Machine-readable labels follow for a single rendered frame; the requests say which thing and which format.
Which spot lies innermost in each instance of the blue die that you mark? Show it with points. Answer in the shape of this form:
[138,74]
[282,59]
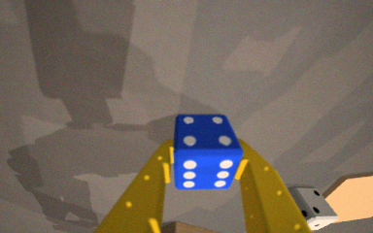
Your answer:
[206,152]

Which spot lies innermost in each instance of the white die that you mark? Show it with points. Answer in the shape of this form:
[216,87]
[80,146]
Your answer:
[317,212]

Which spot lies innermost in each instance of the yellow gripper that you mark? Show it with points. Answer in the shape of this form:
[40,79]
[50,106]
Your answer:
[268,206]

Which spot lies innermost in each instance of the peach flat mat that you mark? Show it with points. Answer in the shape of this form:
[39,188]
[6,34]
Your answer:
[352,197]

